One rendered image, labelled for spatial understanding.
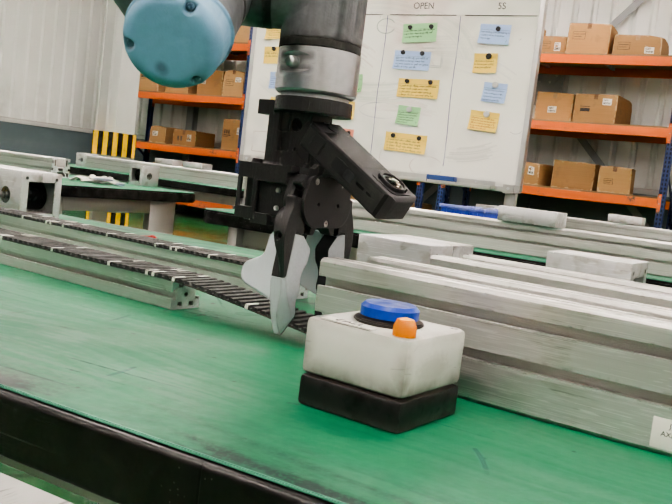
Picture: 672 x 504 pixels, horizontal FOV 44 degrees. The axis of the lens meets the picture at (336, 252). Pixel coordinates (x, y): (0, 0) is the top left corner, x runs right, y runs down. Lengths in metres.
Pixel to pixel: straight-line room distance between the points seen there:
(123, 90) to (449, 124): 5.56
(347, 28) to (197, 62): 0.17
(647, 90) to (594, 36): 1.21
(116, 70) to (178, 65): 8.46
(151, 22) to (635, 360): 0.40
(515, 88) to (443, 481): 3.30
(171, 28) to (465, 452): 0.35
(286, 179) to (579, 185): 9.83
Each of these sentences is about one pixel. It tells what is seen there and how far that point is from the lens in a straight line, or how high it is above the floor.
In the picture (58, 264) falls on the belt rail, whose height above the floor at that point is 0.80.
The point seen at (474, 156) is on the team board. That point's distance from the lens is 3.73.
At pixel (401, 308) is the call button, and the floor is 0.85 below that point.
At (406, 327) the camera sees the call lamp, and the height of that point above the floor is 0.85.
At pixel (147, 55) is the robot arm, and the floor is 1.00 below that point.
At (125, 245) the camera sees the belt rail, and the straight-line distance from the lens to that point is 1.20.
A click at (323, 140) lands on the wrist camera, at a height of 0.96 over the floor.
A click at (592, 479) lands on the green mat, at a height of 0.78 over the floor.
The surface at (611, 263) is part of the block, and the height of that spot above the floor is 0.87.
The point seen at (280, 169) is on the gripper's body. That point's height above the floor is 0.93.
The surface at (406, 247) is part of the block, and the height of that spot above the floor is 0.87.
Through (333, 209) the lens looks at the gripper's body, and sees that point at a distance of 0.76.
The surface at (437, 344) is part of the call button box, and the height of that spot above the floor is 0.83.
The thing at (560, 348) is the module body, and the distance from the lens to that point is 0.60.
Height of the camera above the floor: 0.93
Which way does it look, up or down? 5 degrees down
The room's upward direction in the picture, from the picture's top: 7 degrees clockwise
